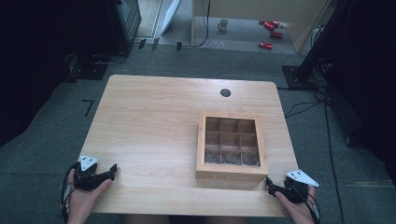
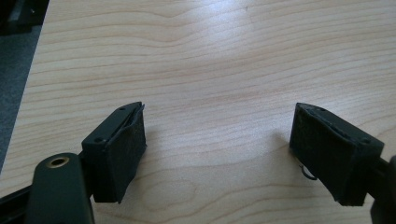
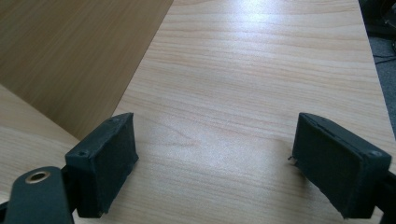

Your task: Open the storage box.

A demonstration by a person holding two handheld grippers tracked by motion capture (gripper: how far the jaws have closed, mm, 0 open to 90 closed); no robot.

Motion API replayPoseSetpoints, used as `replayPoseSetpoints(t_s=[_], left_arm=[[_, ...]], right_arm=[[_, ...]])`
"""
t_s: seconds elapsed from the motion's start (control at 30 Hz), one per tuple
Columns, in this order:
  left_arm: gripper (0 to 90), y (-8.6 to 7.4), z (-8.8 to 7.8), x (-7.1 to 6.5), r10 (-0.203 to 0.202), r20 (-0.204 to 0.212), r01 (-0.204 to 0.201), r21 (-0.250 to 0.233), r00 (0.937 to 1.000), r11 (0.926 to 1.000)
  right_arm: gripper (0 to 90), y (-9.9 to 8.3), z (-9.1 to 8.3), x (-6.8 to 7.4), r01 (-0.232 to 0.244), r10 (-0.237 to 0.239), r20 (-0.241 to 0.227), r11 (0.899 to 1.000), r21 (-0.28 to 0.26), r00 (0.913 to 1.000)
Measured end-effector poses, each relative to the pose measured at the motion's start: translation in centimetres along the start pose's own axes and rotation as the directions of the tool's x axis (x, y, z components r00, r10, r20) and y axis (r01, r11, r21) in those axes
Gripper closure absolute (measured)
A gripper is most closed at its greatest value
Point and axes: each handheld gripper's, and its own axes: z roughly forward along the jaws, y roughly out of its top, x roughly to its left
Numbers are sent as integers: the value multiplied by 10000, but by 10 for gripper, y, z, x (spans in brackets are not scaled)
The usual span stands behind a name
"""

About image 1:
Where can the black cabinet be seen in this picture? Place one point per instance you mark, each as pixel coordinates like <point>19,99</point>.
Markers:
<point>124,21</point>

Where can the wooden compartment box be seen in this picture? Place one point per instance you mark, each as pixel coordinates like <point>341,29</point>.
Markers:
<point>231,149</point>

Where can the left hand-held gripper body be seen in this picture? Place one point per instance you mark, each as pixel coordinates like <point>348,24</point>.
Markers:
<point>84,179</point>

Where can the white board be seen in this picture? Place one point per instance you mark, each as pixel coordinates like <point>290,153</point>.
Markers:
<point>170,14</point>

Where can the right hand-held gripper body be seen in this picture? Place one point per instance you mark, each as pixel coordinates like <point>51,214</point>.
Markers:
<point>295,189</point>

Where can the dark round table grommet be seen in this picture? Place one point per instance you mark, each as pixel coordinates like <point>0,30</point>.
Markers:
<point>225,92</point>

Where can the grey mug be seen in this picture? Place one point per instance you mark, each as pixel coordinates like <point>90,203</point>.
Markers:
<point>222,25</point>

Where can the red can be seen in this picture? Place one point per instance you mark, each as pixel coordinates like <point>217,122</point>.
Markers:
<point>265,45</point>
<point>270,25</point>
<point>276,34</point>

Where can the person's left hand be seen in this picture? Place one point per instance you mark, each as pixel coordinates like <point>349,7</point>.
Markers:
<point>81,202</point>

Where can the person's right hand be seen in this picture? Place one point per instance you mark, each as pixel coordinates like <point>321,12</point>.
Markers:
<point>295,212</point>

